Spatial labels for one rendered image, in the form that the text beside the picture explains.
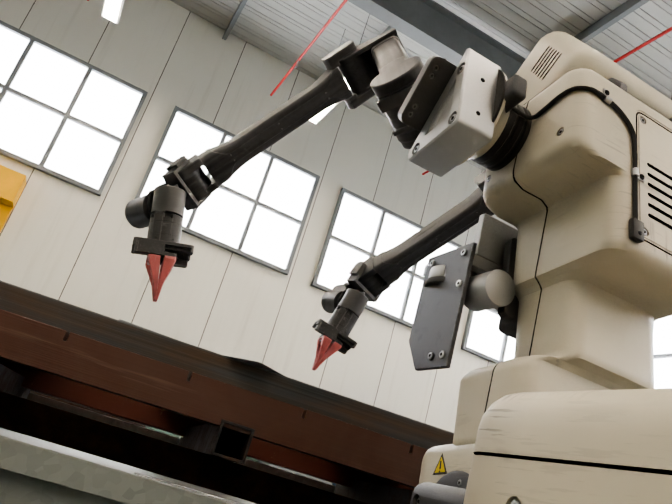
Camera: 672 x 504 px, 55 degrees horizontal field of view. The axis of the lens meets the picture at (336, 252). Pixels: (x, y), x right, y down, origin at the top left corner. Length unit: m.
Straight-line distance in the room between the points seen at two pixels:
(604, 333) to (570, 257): 0.09
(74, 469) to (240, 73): 10.47
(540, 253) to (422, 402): 10.36
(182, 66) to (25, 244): 3.66
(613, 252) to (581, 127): 0.14
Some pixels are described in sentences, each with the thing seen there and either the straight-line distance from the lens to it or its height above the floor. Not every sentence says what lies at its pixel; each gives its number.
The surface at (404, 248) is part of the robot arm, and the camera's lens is 1.47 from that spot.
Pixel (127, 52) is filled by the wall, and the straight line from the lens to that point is 10.76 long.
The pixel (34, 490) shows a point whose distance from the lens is 0.94.
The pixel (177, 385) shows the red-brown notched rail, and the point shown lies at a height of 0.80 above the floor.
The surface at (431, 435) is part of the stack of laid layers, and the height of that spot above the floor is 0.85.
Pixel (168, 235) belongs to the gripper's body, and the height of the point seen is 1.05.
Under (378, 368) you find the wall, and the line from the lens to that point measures 10.69.
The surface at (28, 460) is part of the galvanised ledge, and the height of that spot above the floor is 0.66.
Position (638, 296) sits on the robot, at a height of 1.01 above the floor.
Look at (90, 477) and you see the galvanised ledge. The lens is 0.77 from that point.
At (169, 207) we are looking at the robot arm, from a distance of 1.17.
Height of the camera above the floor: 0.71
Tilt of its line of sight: 20 degrees up
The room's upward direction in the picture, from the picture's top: 17 degrees clockwise
